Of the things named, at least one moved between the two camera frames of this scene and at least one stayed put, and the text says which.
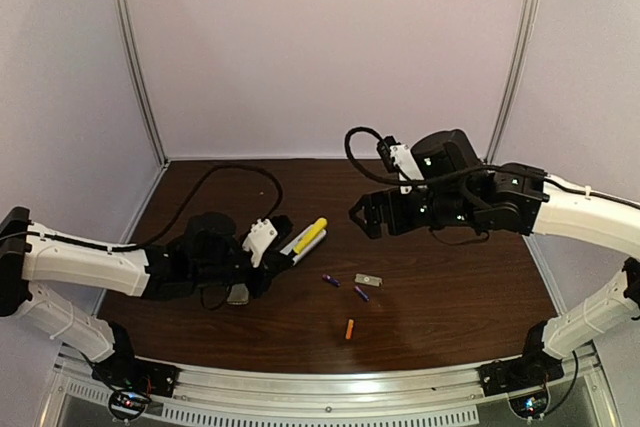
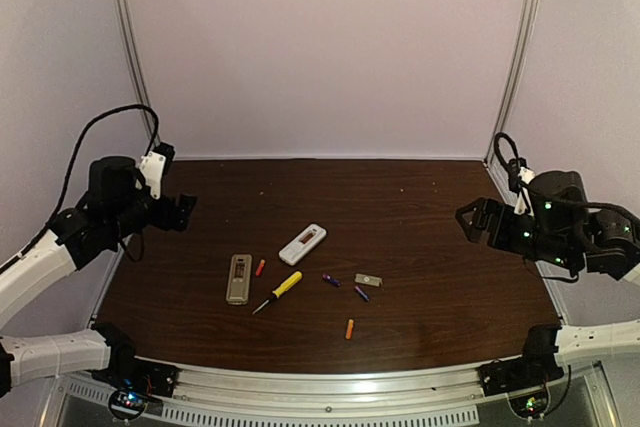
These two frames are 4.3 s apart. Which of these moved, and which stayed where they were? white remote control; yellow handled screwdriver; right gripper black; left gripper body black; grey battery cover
Moved: right gripper black; left gripper body black; yellow handled screwdriver
Stayed: white remote control; grey battery cover
